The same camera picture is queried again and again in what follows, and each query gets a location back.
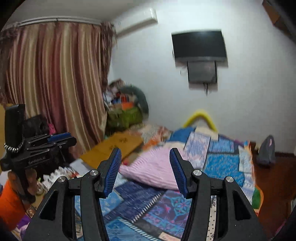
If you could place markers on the yellow curved tube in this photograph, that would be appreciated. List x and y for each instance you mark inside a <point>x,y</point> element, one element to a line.
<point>201,114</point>

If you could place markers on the striped brown pink curtain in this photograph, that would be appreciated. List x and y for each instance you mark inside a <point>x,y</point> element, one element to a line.
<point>59,70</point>

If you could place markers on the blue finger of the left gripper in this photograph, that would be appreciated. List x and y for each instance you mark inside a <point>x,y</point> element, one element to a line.
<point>59,137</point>
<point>68,142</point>

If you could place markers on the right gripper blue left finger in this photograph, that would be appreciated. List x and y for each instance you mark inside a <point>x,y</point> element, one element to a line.
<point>55,216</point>

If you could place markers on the brown wooden wardrobe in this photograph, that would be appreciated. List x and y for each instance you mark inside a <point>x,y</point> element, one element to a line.
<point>282,16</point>

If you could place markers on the pink white striped pants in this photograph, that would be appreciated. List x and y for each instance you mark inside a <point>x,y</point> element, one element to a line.
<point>152,168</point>

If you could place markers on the blue patchwork bed quilt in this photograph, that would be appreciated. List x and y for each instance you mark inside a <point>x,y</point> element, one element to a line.
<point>136,211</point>

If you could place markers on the grey green plush pillow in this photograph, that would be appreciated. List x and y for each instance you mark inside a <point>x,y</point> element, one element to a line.
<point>141,99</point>

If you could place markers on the black wall television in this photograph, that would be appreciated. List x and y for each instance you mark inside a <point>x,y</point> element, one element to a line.
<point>199,46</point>

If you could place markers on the wooden lap desk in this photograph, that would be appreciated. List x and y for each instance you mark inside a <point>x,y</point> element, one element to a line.
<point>126,142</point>

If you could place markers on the small wall monitor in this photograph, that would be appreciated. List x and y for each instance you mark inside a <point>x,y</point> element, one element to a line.
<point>202,72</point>

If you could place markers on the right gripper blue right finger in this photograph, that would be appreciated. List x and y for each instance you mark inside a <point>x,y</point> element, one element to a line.
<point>235,218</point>

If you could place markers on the green storage box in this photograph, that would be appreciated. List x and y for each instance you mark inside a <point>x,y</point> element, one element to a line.
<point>118,118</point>

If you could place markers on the white air conditioner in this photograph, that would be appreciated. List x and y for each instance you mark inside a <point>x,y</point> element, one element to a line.
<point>135,21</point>

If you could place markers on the grey backpack on floor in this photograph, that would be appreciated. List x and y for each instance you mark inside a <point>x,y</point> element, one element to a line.
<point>266,153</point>

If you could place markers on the orange bucket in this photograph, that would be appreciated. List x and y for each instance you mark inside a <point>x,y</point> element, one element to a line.
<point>12,208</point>

